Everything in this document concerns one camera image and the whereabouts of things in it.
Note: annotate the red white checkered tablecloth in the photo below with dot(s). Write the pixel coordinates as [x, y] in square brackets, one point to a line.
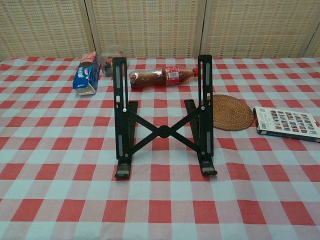
[160, 212]

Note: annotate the blue cookie box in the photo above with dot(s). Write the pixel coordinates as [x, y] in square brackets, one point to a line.
[86, 75]

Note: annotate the round woven rattan coaster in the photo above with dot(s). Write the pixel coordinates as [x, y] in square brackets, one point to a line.
[232, 113]

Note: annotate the black folding laptop stand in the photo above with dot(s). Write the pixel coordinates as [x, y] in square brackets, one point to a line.
[163, 131]

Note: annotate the woven bamboo folding screen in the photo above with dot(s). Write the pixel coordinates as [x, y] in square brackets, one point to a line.
[150, 25]

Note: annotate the cola bottle with red cap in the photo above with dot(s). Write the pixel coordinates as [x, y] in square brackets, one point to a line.
[155, 77]

